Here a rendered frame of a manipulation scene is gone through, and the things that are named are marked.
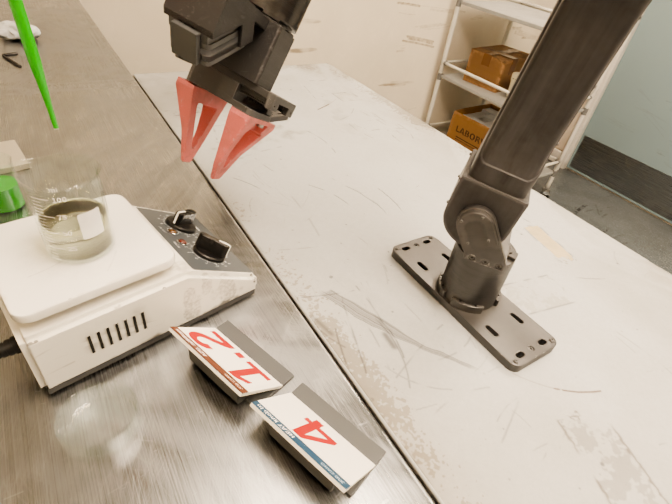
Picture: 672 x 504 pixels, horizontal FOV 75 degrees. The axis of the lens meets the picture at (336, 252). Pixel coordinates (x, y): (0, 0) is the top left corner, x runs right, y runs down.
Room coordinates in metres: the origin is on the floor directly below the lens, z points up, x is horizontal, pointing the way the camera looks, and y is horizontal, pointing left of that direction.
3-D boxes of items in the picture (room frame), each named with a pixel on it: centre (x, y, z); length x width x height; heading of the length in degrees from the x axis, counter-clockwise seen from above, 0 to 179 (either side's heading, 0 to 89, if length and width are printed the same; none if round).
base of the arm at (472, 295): (0.37, -0.15, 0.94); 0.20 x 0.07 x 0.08; 38
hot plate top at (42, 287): (0.26, 0.21, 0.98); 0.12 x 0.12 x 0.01; 48
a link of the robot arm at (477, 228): (0.37, -0.14, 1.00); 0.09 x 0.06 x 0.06; 163
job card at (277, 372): (0.23, 0.07, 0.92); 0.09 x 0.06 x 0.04; 56
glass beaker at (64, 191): (0.26, 0.21, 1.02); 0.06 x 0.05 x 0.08; 91
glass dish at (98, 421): (0.16, 0.15, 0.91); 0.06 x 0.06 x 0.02
